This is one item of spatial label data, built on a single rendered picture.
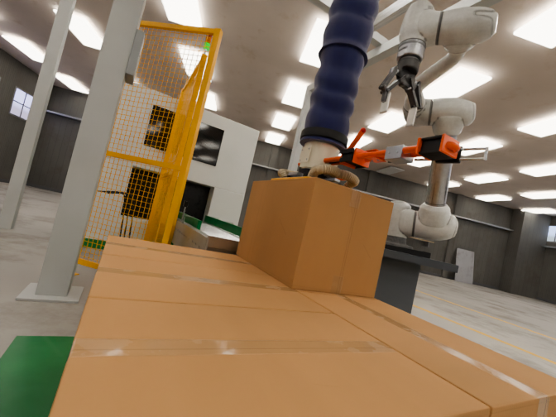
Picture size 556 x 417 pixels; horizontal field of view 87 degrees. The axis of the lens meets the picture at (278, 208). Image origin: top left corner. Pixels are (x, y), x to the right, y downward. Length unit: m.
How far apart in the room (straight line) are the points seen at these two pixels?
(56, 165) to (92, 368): 13.77
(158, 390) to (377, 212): 1.01
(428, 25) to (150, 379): 1.22
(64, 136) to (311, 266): 13.53
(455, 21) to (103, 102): 1.90
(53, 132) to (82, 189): 12.27
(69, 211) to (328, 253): 1.64
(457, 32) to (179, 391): 1.22
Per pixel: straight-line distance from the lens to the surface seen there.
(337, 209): 1.09
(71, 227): 2.20
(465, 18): 1.26
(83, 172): 2.18
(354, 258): 1.18
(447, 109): 1.70
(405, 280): 1.80
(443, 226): 1.81
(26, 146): 4.44
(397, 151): 1.03
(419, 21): 1.27
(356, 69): 1.52
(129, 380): 0.42
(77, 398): 0.39
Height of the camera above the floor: 0.76
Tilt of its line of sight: 3 degrees up
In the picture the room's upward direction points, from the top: 13 degrees clockwise
